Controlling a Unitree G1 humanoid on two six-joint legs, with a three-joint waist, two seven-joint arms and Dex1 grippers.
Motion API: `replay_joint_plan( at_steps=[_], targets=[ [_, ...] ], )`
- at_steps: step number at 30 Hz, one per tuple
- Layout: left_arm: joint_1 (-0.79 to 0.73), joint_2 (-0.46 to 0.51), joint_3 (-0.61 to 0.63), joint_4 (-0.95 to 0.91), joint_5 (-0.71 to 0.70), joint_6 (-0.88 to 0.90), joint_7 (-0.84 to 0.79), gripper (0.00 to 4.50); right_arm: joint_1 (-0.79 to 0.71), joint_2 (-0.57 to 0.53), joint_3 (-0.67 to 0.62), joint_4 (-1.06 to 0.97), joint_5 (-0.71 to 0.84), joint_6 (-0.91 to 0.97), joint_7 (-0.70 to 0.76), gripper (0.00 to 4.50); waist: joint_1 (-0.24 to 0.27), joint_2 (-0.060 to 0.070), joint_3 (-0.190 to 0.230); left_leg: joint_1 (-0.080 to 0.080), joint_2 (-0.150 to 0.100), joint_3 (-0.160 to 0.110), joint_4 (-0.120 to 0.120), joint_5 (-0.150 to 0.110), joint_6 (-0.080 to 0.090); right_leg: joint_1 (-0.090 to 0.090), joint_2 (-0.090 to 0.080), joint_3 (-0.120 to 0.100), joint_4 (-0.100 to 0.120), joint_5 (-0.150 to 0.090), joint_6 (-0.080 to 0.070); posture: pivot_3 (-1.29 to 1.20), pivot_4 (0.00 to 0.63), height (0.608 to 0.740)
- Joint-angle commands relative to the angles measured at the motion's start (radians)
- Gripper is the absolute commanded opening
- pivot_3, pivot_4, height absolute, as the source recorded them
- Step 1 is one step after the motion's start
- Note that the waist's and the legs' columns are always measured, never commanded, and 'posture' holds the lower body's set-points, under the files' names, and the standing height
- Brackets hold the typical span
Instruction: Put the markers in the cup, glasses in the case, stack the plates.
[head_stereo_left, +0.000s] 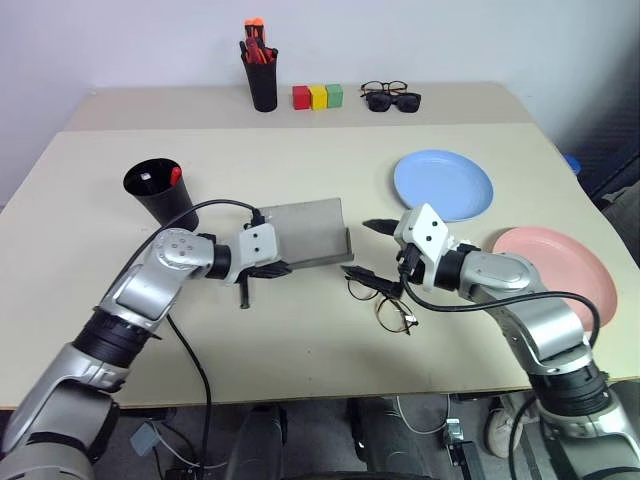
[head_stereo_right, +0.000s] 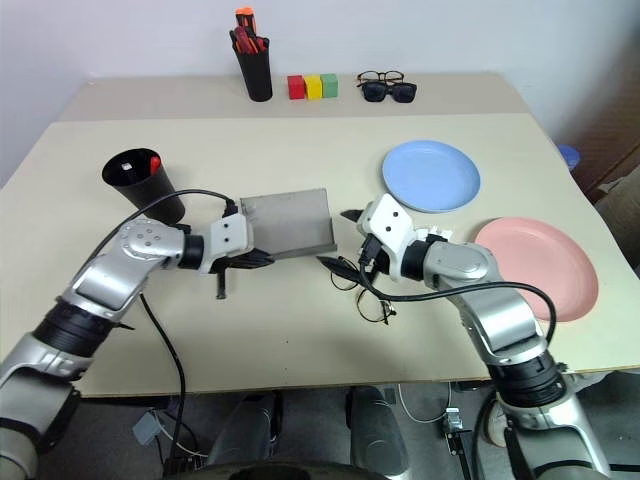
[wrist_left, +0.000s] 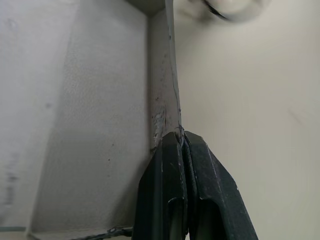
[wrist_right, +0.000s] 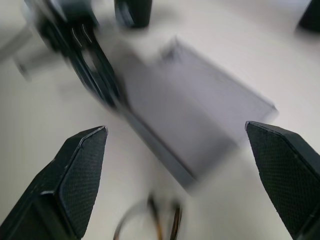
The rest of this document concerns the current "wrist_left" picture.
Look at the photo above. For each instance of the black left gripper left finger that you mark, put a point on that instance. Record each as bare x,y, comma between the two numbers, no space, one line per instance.
160,190

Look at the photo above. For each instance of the white plate with dark rim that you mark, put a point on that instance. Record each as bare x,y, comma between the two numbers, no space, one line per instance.
232,10

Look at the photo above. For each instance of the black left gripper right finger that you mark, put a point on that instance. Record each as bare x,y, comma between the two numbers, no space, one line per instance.
215,190

